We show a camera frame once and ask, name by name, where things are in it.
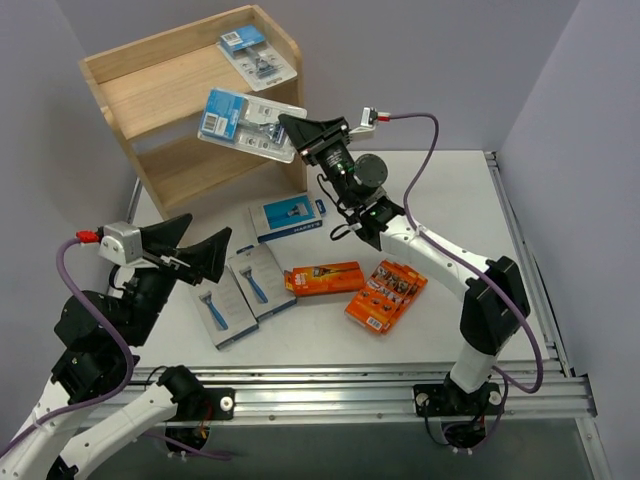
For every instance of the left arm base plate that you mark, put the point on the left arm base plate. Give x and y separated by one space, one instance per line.
209 404

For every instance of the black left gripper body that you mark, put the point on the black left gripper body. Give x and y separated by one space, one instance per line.
170 261

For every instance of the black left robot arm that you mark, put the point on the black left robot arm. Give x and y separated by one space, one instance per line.
99 332

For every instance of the Gillette blue razor blister pack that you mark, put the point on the Gillette blue razor blister pack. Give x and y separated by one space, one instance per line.
257 61

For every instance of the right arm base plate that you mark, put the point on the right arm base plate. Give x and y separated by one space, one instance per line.
448 400

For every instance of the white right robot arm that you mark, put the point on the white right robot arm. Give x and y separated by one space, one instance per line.
492 292

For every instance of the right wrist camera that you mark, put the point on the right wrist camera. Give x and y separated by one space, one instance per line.
366 128

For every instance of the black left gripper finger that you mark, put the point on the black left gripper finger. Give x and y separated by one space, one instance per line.
206 260
163 238

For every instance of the aluminium table frame rail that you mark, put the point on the aluminium table frame rail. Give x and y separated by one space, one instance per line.
311 365

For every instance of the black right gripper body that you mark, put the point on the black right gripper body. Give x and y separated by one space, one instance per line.
323 143

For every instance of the wooden two-tier shelf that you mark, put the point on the wooden two-tier shelf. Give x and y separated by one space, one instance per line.
152 93

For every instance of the orange razor cartridge pack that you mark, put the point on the orange razor cartridge pack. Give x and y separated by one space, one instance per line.
386 295

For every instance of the orange Gillette Fusion box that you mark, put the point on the orange Gillette Fusion box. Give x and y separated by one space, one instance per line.
324 279

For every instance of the grey harry's razor box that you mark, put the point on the grey harry's razor box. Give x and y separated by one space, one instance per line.
223 310
261 281

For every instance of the blue Harry's razor box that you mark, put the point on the blue Harry's razor box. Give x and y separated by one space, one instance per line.
286 217

